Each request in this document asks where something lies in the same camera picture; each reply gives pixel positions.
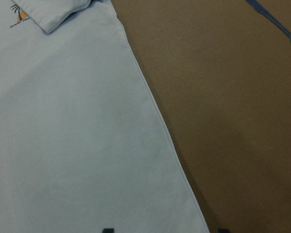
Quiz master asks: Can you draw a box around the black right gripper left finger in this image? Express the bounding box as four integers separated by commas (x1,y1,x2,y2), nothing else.
102,228,114,233

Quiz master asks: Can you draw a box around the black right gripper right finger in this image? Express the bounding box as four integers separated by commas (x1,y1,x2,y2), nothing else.
217,229,228,233

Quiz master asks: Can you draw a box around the light blue t-shirt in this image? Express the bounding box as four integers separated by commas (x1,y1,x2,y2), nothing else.
0,0,209,233

